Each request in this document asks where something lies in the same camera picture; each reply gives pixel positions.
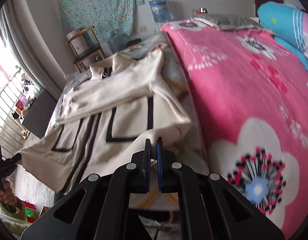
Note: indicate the metal window railing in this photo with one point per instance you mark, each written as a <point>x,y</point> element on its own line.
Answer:
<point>11,139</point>

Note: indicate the grey curtain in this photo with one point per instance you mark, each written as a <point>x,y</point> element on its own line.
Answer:
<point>26,44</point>

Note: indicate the wooden chair black seat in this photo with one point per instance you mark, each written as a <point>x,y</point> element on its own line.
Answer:
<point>83,53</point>

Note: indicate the person left hand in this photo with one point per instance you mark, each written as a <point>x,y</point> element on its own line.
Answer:
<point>8,200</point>

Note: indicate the teal floral wall cloth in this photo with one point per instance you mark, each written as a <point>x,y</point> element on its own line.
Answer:
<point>109,18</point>

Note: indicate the beige zip jacket black trim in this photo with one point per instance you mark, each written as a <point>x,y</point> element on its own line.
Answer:
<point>105,120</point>

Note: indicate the red gift box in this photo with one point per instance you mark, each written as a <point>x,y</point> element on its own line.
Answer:
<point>32,214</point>

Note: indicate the dark low cabinet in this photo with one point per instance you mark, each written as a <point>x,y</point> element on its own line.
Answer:
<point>37,117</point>

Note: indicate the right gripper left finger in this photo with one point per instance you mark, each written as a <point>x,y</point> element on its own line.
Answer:
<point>147,164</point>

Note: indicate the blue water jug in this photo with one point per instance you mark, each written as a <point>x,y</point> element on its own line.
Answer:
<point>160,11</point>

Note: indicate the grey patterned cloth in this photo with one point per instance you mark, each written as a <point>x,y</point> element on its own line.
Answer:
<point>228,22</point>

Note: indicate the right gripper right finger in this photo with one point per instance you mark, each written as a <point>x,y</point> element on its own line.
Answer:
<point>160,149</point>

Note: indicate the blue cartoon pillow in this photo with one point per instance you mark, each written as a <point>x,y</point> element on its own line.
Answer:
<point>289,25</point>

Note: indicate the pink floral blanket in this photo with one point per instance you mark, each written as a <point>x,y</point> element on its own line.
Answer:
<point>251,96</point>

